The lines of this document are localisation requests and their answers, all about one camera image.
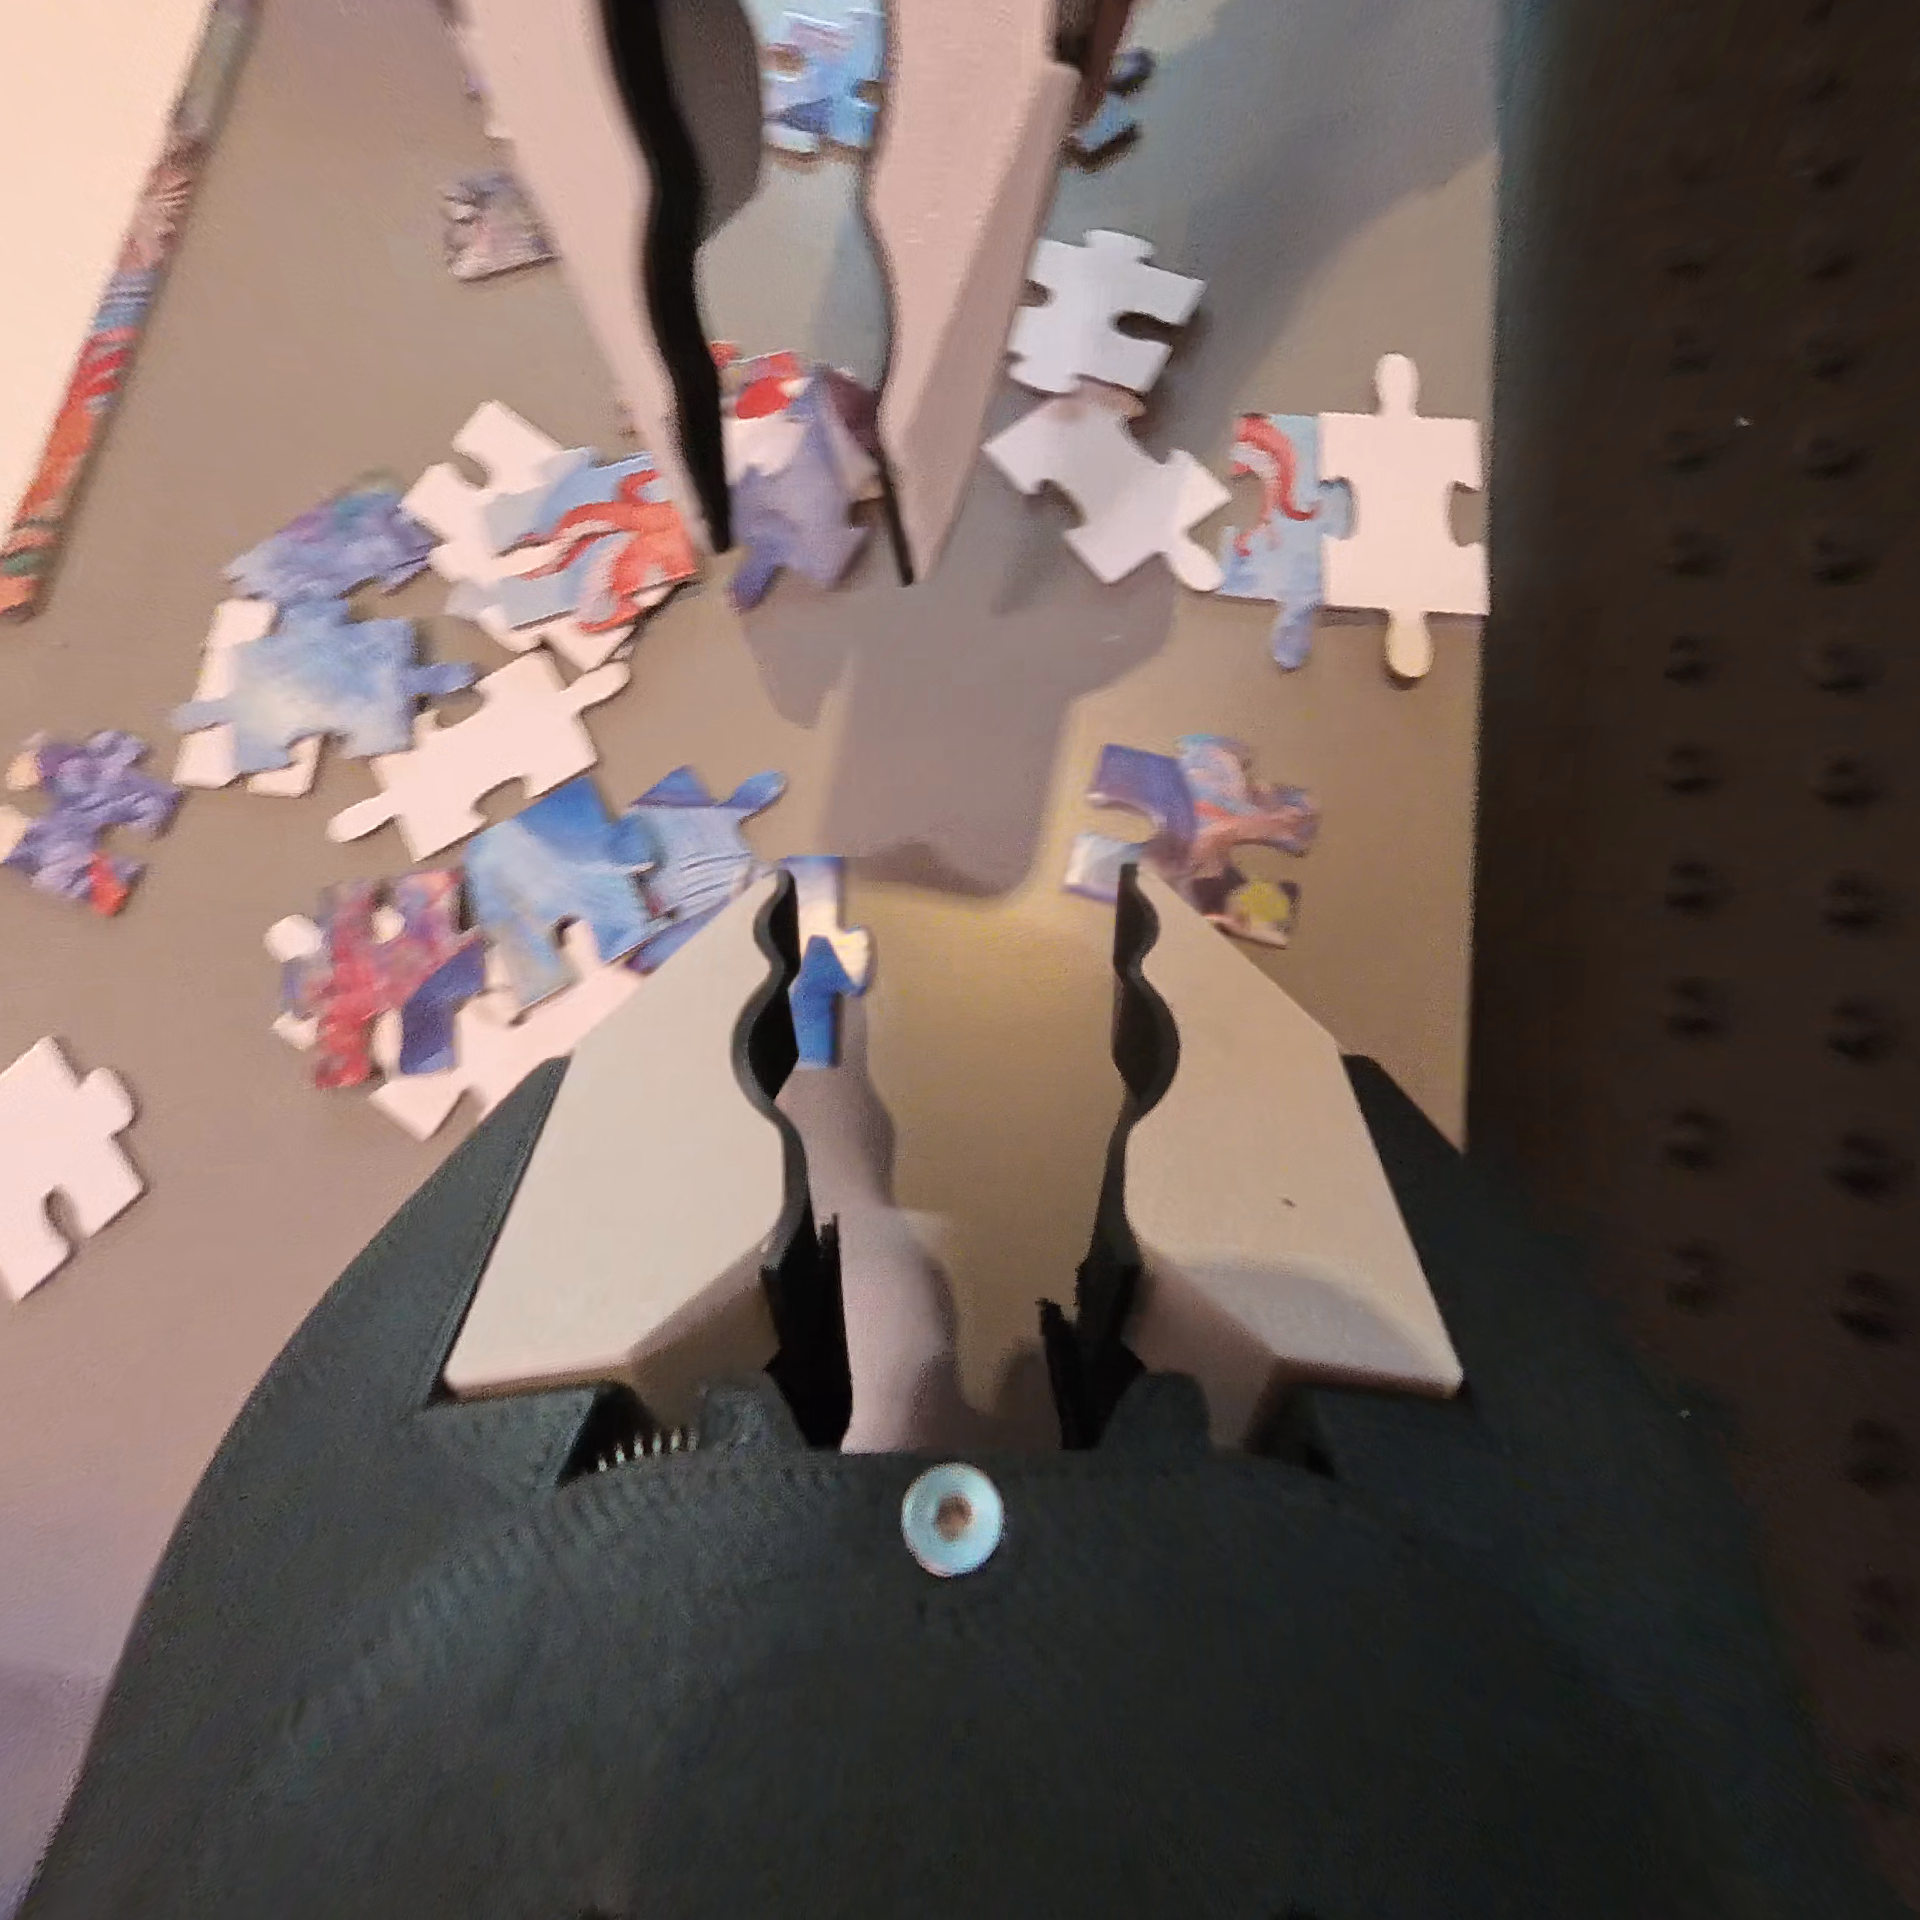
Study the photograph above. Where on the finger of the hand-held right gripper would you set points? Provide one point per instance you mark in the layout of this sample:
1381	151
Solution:
585	149
975	224

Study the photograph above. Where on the puzzle board with colourful border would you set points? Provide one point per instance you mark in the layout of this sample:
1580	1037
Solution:
91	181

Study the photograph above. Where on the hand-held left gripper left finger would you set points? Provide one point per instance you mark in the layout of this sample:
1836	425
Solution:
615	1200

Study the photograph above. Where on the dark perforated panel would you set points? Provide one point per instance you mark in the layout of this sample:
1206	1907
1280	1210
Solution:
1724	751

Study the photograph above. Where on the pile of jigsaw puzzle pieces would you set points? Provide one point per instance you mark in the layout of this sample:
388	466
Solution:
1109	494

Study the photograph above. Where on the single jigsaw puzzle piece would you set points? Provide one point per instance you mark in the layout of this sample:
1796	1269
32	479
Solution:
821	974
796	481

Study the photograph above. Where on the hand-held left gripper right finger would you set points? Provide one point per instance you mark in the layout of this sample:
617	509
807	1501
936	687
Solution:
1289	1200

